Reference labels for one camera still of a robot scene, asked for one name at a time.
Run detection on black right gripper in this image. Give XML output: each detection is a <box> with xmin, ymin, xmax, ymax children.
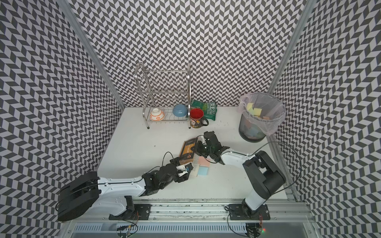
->
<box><xmin>190</xmin><ymin>141</ymin><xmax>213</xmax><ymax>158</ymax></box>

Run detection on pink sticky note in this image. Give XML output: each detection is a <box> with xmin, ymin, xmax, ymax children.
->
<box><xmin>198</xmin><ymin>156</ymin><xmax>210</xmax><ymax>167</ymax></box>

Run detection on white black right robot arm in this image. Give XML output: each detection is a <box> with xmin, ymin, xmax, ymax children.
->
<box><xmin>191</xmin><ymin>131</ymin><xmax>286</xmax><ymax>212</ymax></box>

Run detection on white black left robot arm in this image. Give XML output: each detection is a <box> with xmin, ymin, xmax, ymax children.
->
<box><xmin>56</xmin><ymin>163</ymin><xmax>193</xmax><ymax>222</ymax></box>

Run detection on blue sticky note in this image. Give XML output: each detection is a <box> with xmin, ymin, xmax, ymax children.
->
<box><xmin>197</xmin><ymin>166</ymin><xmax>209</xmax><ymax>176</ymax></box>

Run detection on yellow sticky notes in bin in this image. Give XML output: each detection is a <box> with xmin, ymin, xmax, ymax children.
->
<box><xmin>246</xmin><ymin>103</ymin><xmax>262</xmax><ymax>117</ymax></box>

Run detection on black red floral mug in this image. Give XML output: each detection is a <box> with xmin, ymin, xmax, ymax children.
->
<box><xmin>190</xmin><ymin>108</ymin><xmax>209</xmax><ymax>129</ymax></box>

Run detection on green snack bag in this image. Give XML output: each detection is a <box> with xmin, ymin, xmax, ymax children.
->
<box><xmin>190</xmin><ymin>100</ymin><xmax>217</xmax><ymax>121</ymax></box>

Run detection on blue bowl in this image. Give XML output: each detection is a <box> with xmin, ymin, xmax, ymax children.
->
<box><xmin>172</xmin><ymin>104</ymin><xmax>188</xmax><ymax>118</ymax></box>

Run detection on white orange bowl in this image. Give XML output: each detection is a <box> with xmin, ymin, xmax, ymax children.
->
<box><xmin>149</xmin><ymin>108</ymin><xmax>165</xmax><ymax>122</ymax></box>

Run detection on black mesh trash bin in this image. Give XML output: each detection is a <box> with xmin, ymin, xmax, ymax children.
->
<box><xmin>238</xmin><ymin>115</ymin><xmax>266</xmax><ymax>143</ymax></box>

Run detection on silver metal dish rack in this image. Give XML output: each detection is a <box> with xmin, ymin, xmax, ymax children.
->
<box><xmin>134</xmin><ymin>62</ymin><xmax>191</xmax><ymax>129</ymax></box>

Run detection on clear plastic bin liner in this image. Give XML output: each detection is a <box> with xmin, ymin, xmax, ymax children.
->
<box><xmin>237</xmin><ymin>92</ymin><xmax>286</xmax><ymax>136</ymax></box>

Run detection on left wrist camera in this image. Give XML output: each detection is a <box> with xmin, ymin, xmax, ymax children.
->
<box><xmin>178</xmin><ymin>163</ymin><xmax>193</xmax><ymax>177</ymax></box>

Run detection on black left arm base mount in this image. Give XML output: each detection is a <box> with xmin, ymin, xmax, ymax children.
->
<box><xmin>109</xmin><ymin>196</ymin><xmax>152</xmax><ymax>221</ymax></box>

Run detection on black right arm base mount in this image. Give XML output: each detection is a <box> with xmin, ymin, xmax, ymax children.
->
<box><xmin>225</xmin><ymin>202</ymin><xmax>270</xmax><ymax>221</ymax></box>

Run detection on aluminium front rail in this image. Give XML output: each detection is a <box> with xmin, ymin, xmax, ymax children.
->
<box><xmin>65</xmin><ymin>199</ymin><xmax>316</xmax><ymax>224</ymax></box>

